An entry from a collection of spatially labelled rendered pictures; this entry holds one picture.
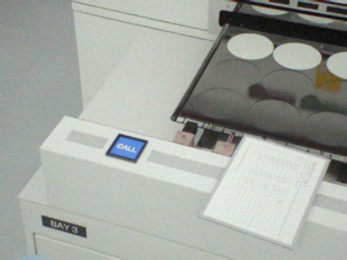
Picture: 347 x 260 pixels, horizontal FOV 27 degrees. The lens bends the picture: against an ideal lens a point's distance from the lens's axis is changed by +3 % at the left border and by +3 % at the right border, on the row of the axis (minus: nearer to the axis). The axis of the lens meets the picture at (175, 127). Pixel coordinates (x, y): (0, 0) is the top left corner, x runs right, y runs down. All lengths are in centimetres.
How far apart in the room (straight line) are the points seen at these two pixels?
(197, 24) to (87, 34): 32
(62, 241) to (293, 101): 52
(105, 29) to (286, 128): 65
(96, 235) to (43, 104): 160
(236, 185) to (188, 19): 68
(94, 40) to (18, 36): 145
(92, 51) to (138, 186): 77
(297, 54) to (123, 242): 57
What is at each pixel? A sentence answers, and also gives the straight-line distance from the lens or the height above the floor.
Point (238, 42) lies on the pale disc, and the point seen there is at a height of 90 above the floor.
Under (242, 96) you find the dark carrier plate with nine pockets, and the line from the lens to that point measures 141.
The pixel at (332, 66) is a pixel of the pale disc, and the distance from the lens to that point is 152.
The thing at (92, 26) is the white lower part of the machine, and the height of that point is 79.
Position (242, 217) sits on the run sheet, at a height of 97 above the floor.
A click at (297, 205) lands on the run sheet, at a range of 110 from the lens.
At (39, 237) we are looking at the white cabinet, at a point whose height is 72.
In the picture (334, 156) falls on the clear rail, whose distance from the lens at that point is 130.
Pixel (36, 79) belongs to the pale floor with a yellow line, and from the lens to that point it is 300.
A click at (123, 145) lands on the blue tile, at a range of 119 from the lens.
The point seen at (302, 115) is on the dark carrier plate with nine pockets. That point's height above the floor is 90.
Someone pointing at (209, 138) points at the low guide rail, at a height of 85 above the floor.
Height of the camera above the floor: 176
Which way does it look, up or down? 40 degrees down
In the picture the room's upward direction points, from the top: 1 degrees clockwise
